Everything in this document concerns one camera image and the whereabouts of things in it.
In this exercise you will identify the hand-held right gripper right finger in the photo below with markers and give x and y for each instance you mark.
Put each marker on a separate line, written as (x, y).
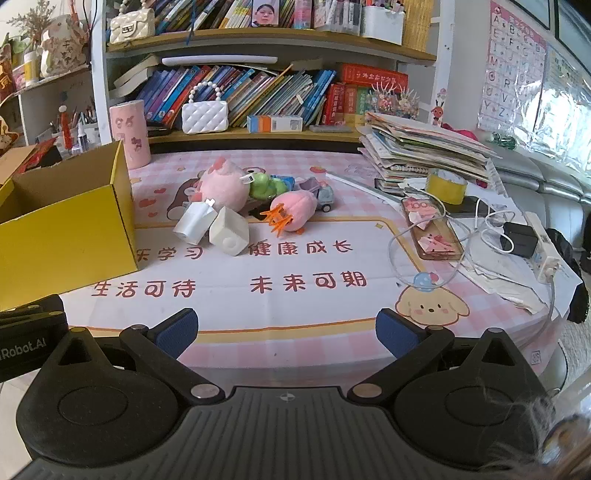
(396, 333)

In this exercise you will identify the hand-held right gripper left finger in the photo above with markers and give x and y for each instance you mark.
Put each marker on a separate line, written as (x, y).
(178, 333)

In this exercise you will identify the yellow cardboard box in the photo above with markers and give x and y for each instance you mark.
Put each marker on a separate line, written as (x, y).
(69, 240)

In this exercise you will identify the white cube box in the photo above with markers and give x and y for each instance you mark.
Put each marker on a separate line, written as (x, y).
(230, 230)

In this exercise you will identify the orange hair clip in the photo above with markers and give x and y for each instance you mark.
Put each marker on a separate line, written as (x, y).
(276, 219)

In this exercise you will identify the large pink plush toy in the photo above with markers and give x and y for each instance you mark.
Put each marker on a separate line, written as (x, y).
(221, 187)

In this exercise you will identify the small toy truck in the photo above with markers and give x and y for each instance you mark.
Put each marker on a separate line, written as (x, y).
(322, 196)

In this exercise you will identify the green frog plush toy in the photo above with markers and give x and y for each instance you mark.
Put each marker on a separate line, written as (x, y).
(267, 187)

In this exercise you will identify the blue shiny packet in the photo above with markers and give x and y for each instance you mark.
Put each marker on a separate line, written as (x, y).
(284, 181)

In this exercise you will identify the pink patterned phone case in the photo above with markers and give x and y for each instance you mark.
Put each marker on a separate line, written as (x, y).
(434, 230)

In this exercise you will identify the black phone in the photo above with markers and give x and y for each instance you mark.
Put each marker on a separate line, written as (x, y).
(475, 205)

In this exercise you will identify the yellow tape roll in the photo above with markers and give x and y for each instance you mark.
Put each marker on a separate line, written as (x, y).
(445, 188)

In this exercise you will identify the black charger block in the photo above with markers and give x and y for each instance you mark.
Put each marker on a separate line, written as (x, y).
(521, 240)

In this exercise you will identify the white power strip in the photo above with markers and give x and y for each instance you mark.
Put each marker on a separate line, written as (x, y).
(545, 254)

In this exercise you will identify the brown cardboard flap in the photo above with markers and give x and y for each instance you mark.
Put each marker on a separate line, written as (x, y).
(16, 164)

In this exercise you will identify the black bag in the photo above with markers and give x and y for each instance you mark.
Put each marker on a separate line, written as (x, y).
(572, 277)

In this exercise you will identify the red envelope pack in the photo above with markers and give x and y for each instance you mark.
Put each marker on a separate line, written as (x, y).
(39, 154)

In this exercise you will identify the stack of books and papers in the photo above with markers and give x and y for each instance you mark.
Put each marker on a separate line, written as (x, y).
(425, 143)

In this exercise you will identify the pink cartoon cylinder container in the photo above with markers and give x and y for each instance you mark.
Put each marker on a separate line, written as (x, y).
(130, 136)

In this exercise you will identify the grey sofa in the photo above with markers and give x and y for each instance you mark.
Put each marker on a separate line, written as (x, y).
(545, 189)

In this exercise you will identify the pen holder with pens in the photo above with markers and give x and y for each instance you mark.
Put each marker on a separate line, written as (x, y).
(76, 136)

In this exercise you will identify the green bottle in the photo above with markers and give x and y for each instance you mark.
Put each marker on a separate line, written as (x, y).
(501, 141)

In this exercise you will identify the orange blue white carton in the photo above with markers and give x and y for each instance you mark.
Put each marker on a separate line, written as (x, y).
(274, 123)

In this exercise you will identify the colourful spiky crown ornament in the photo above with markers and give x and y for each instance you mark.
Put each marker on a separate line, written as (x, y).
(392, 101)

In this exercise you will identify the red boxed book set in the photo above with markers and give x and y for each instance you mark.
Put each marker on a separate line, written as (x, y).
(344, 104)

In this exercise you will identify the white side shelf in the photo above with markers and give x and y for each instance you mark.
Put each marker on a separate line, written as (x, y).
(41, 99)

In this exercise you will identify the row of leaning picture books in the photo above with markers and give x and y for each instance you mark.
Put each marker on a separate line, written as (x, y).
(258, 90)

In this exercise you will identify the long red box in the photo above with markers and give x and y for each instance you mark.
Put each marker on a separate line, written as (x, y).
(374, 76)

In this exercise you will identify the wooden bookshelf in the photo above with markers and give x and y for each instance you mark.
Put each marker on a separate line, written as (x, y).
(99, 83)

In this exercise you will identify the ceramic rabbit figurine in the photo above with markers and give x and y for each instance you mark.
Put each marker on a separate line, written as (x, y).
(62, 48)

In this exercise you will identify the white storage bin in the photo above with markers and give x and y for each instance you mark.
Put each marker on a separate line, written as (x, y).
(382, 25)

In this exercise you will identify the cream quilted handbag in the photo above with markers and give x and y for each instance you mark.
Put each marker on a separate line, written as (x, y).
(133, 26)

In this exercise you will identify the row of upright shelf books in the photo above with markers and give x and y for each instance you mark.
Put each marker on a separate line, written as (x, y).
(207, 14)

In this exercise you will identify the dried flower bunch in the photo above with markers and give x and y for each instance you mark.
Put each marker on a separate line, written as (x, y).
(30, 18)

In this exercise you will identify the portrait photo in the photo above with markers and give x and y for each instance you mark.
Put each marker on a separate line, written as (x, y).
(266, 14)

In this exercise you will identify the shiny wall chart poster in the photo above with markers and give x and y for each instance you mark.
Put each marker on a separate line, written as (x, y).
(570, 106)

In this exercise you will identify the alphabet wall poster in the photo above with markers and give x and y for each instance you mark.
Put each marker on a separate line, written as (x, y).
(512, 69)

